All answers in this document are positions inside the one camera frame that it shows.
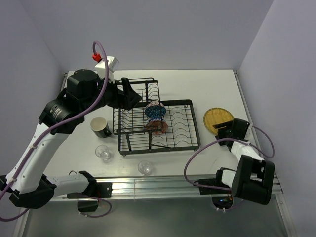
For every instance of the aluminium mounting rail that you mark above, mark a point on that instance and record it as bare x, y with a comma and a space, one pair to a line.
153, 187

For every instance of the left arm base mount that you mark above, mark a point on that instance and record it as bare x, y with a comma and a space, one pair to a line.
101, 190

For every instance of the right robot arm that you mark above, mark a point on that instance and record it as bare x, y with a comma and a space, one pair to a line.
253, 178

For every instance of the orange patterned bowl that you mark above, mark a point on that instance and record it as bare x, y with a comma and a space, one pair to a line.
157, 127

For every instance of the clear glass front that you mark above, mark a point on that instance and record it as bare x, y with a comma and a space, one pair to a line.
145, 168

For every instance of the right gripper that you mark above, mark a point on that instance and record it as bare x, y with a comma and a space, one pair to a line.
227, 124

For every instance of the black wire dish rack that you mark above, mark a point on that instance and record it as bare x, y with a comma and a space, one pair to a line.
129, 125

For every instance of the yellow woven round plate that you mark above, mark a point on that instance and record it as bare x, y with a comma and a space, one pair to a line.
216, 116

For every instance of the clear glass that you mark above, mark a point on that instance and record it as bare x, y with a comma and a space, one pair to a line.
145, 168
103, 153

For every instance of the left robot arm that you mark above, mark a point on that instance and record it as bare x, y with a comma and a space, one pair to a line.
84, 93

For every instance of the black mug white inside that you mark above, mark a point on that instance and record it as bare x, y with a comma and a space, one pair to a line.
100, 127

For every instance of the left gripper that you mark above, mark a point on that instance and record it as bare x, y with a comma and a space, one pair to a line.
127, 98

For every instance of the blue patterned bowl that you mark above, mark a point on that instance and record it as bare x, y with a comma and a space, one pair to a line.
155, 111

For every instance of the clear glass left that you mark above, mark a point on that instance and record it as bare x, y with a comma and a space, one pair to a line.
103, 153

